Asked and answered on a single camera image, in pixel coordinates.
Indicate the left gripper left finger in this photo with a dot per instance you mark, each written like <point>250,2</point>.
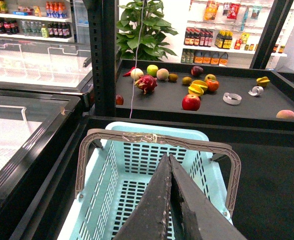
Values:
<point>150,219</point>

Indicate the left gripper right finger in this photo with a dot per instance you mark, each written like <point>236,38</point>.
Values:
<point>194,217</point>

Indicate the light blue plastic basket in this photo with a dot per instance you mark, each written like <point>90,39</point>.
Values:
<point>116,164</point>

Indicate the red green mango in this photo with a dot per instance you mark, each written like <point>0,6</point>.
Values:
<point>210,77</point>

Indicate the large red apple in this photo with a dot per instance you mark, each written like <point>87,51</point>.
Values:
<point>191,102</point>

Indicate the small dark red apple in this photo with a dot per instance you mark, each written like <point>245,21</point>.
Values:
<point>119,99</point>

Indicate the yellow starfruit front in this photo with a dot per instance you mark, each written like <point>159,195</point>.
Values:
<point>195,89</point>

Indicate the yellow starfruit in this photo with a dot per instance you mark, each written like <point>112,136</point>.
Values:
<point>195,89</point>
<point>201,84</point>
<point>262,81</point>

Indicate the peach at tray edge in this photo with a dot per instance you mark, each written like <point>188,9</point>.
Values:
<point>285,114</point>

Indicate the yellow starfruit back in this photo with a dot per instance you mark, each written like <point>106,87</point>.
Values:
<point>201,84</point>

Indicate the pink dragon fruit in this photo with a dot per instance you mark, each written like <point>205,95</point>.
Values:
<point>146,83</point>

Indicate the small olive fruit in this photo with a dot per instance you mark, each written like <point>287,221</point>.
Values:
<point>187,80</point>

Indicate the brown kiwi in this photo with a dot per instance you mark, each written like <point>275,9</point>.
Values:
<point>172,77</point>

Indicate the white pink fruit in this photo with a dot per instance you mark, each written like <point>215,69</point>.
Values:
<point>136,74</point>

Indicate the pale peach back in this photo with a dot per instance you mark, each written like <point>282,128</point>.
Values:
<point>162,74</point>

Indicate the dark purple plum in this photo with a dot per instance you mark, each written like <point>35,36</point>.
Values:
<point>197,71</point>

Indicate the yellow starfruit far right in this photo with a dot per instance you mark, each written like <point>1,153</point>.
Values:
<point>262,81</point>

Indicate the green apple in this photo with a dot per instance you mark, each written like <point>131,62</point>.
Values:
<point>152,70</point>

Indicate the green potted plant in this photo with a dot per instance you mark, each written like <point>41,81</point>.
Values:
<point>142,31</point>

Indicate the glass top freezer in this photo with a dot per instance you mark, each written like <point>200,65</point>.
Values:
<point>47,68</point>

